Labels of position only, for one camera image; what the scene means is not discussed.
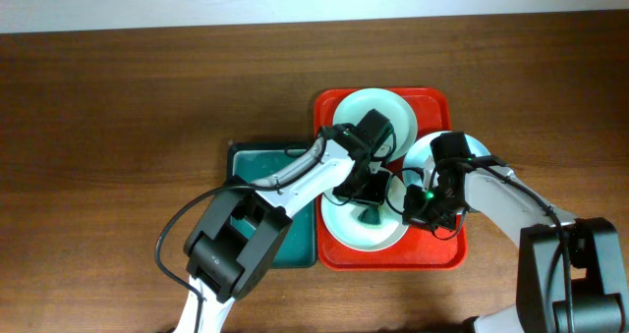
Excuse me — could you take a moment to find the green yellow sponge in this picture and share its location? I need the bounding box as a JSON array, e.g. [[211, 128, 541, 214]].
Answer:
[[358, 206, 381, 226]]

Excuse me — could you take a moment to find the white plate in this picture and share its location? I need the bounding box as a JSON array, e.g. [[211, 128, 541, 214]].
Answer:
[[321, 170, 409, 251]]

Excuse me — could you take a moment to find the pale green plate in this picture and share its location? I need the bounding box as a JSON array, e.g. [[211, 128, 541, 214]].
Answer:
[[333, 88, 418, 161]]

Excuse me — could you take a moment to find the light blue plate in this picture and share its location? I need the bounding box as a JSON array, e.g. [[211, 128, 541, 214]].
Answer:
[[402, 131, 490, 186]]

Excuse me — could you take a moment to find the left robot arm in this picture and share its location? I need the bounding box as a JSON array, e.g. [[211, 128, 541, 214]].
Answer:
[[175, 109, 394, 332]]

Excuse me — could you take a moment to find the dark green sponge tray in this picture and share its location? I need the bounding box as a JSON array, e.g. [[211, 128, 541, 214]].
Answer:
[[227, 141, 317, 269]]

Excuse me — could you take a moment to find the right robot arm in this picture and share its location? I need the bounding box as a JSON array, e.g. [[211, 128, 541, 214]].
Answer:
[[402, 132, 628, 333]]

